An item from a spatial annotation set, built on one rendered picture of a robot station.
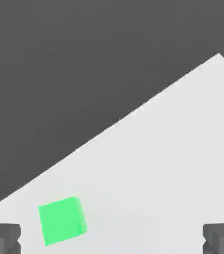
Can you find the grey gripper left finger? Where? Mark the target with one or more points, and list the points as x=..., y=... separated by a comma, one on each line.
x=1, y=239

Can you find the small green cube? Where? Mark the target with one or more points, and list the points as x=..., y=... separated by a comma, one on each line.
x=61, y=221

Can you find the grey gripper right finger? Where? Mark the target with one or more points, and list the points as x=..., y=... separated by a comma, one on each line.
x=222, y=239

